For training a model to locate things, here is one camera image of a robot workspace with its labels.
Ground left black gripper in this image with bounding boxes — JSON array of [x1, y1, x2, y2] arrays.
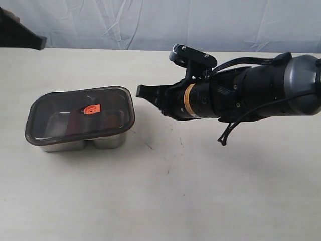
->
[[1, 8, 47, 50]]

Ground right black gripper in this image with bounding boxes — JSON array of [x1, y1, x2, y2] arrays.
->
[[136, 76, 218, 121]]

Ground dark transparent box lid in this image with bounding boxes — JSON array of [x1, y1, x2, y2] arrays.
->
[[25, 86, 135, 147]]

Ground red toy sausage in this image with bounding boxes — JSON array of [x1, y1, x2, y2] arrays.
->
[[65, 110, 83, 136]]

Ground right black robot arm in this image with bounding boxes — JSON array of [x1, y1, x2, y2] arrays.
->
[[136, 53, 320, 123]]

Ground steel two-compartment lunch box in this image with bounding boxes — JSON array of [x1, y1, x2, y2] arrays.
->
[[40, 132, 127, 152]]

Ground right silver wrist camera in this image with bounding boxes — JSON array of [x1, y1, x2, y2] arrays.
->
[[169, 44, 217, 80]]

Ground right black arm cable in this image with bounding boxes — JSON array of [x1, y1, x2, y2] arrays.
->
[[210, 52, 321, 146]]

